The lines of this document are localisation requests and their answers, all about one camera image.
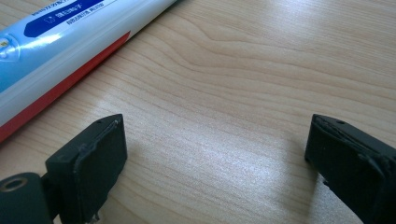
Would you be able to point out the blue and white toothpaste tube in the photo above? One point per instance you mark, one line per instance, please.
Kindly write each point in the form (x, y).
(56, 59)

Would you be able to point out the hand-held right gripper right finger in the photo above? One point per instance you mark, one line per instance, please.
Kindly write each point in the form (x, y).
(355, 168)

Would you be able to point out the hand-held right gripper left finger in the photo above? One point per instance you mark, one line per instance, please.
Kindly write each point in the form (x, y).
(93, 168)

